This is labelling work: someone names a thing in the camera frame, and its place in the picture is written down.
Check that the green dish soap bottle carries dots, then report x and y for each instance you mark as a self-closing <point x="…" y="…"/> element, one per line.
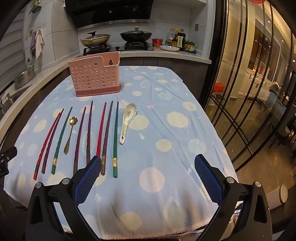
<point x="29" y="63"/>

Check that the white trash can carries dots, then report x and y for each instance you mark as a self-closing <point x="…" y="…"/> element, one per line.
<point x="275" y="197"/>

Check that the small soy sauce bottle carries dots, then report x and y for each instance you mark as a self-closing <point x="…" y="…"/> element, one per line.
<point x="175" y="40"/>

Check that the white plate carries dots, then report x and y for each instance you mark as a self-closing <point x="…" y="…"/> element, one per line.
<point x="169" y="48"/>

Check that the red chopstick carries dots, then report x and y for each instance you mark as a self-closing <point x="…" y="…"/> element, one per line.
<point x="100" y="143"/>
<point x="45" y="144"/>

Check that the black range hood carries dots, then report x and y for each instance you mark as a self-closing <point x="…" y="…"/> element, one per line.
<point x="108" y="11"/>

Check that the metal faucet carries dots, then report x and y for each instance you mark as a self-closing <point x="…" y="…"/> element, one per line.
<point x="5" y="99"/>

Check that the black wok with lid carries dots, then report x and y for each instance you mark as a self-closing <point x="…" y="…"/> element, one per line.
<point x="136" y="36"/>

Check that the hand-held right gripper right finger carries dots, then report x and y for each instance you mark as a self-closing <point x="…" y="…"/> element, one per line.
<point x="208" y="178"/>

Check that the pink perforated utensil holder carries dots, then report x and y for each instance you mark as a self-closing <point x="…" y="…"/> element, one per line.
<point x="92" y="78"/>

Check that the blue polka dot tablecloth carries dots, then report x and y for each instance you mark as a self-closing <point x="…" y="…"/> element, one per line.
<point x="161" y="115"/>

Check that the dark maroon chopstick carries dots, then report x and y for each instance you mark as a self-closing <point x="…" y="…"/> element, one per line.
<point x="88" y="150"/>

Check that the glass sliding door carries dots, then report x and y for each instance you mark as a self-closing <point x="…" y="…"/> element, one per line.
<point x="249" y="92"/>

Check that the seasoning jars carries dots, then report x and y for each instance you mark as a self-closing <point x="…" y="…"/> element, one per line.
<point x="190" y="46"/>

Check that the metal pot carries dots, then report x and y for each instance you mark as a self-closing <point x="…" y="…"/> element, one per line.
<point x="24" y="77"/>

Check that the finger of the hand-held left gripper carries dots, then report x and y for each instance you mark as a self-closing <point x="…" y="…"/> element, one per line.
<point x="3" y="169"/>
<point x="9" y="153"/>

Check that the red instant noodle cup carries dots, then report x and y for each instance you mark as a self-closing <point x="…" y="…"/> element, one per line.
<point x="157" y="42"/>

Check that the white ceramic spoon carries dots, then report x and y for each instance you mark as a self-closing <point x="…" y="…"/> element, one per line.
<point x="130" y="111"/>

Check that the purple hanging cloth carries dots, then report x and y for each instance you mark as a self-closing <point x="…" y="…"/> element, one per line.
<point x="33" y="44"/>

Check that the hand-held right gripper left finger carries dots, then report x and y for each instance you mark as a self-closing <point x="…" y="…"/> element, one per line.
<point x="87" y="178"/>

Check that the clear plastic bottle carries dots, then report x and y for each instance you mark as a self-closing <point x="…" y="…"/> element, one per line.
<point x="171" y="34"/>

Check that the gold flower spoon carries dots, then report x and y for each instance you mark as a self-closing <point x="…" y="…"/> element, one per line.
<point x="73" y="121"/>

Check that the brown chopstick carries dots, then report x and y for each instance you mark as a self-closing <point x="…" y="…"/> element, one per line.
<point x="103" y="166"/>

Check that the hanging kitchen utensil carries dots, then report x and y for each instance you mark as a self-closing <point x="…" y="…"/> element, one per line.
<point x="35" y="8"/>

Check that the large dark sauce bottle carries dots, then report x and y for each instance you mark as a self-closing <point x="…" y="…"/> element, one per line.
<point x="182" y="41"/>

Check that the window blind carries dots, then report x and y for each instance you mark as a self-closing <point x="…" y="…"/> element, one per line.
<point x="13" y="46"/>

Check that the black gas stove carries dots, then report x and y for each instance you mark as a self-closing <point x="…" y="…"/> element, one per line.
<point x="115" y="48"/>

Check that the green wok with lid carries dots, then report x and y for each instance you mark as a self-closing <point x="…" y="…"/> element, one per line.
<point x="96" y="38"/>

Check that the green chopstick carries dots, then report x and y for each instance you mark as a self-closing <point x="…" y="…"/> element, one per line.
<point x="54" y="168"/>
<point x="115" y="169"/>

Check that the red plastic bag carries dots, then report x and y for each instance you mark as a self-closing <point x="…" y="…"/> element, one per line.
<point x="219" y="87"/>

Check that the white hanging towel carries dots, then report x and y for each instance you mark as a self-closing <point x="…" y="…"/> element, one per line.
<point x="39" y="44"/>

